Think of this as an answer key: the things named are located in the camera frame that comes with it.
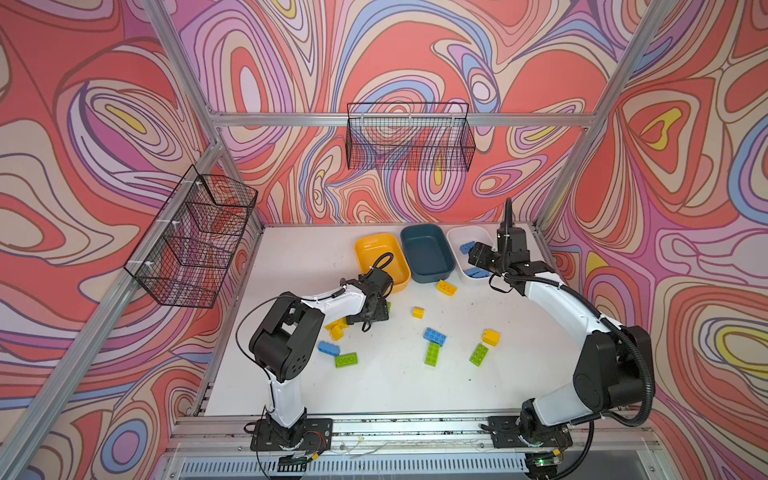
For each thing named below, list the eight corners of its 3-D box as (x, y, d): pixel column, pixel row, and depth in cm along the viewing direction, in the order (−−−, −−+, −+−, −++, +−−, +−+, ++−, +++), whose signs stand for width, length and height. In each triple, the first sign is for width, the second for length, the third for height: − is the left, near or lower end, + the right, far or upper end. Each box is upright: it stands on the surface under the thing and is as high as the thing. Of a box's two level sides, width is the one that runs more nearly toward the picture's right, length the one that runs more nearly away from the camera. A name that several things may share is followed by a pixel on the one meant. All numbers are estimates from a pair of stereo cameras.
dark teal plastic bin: (403, 284, 104) (403, 274, 100) (401, 234, 120) (401, 223, 115) (453, 284, 104) (456, 274, 100) (445, 233, 120) (447, 223, 115)
